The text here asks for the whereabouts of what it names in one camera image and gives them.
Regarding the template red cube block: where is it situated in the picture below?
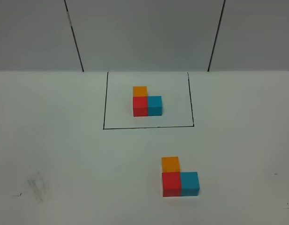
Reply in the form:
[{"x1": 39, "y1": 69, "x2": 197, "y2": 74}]
[{"x1": 133, "y1": 97, "x2": 148, "y2": 117}]

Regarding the template blue cube block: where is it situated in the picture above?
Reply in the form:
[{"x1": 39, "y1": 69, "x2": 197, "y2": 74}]
[{"x1": 148, "y1": 96, "x2": 163, "y2": 116}]

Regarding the template orange cube block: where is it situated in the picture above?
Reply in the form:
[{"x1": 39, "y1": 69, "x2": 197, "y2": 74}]
[{"x1": 133, "y1": 86, "x2": 148, "y2": 97}]

